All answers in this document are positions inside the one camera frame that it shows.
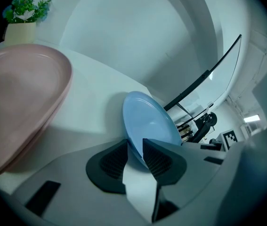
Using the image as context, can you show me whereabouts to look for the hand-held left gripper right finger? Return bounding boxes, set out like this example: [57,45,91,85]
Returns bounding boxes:
[143,138,227,221]

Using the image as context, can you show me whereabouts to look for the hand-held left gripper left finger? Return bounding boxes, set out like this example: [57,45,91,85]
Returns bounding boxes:
[12,139,153,226]

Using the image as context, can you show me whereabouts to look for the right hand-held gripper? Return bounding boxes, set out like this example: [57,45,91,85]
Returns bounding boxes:
[199,130,239,152]

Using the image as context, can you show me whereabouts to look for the pink big plate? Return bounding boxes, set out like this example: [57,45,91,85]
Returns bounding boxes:
[0,79,72,178]
[0,43,74,174]

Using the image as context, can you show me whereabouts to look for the blue big plate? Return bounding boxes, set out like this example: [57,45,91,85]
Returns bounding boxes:
[122,90,183,174]

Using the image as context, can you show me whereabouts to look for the black folding stand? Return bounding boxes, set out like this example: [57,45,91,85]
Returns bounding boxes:
[189,112,218,144]

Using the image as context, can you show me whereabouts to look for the ceiling light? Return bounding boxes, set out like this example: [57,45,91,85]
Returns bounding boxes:
[243,114,261,123]

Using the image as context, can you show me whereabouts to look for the potted green plant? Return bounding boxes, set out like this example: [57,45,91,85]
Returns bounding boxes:
[2,0,53,47]

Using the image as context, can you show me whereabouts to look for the whiteboard with black frame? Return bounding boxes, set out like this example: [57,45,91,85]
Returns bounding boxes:
[163,33,242,127]

